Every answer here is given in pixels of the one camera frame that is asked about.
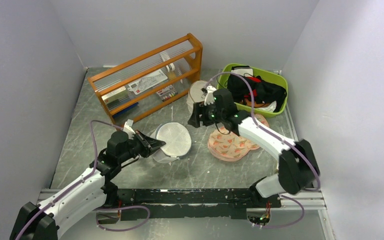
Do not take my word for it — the white mesh laundry bag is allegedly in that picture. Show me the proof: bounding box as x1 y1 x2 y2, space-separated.
150 122 192 164

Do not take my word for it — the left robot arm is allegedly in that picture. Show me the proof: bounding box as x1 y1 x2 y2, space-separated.
9 130 166 240

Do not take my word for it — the white clip on rack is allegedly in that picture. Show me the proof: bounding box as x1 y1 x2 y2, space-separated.
165 63 176 72

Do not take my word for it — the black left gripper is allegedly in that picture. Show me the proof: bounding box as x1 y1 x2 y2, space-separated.
118 129 166 163

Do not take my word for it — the green plastic basin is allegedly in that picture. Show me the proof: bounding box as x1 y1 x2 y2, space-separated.
216 63 288 118

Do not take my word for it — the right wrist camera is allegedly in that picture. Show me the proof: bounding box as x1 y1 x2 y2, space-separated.
201 85 217 106

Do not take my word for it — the white folded garment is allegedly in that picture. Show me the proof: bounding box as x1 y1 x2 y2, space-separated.
230 65 254 77

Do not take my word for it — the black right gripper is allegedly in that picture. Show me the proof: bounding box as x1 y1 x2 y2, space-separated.
188 99 225 129

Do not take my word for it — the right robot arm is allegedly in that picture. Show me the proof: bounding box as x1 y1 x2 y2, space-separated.
188 86 320 207

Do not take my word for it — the green box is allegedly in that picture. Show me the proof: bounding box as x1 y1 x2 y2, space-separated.
102 86 129 105

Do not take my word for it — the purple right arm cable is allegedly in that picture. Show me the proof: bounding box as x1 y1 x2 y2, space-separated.
203 72 321 229

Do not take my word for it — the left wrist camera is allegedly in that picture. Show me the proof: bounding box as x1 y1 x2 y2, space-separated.
123 119 135 135

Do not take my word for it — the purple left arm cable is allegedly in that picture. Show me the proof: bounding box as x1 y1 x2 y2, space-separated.
13 119 151 240

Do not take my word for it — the orange wooden rack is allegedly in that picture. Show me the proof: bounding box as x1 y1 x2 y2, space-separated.
88 33 203 126

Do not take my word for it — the colourful marker pack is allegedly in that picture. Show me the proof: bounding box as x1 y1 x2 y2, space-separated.
156 85 178 102

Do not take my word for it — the cream round laundry bag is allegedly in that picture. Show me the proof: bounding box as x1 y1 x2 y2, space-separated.
186 80 208 114

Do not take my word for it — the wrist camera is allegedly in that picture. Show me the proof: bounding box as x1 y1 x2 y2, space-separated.
123 119 135 135
201 85 217 106

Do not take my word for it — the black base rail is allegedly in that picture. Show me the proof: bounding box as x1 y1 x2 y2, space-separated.
98 188 281 221

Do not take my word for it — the clear plastic package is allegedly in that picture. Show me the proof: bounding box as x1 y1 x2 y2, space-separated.
127 69 168 95

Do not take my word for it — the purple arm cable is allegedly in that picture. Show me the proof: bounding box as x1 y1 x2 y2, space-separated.
203 72 321 229
13 119 151 240

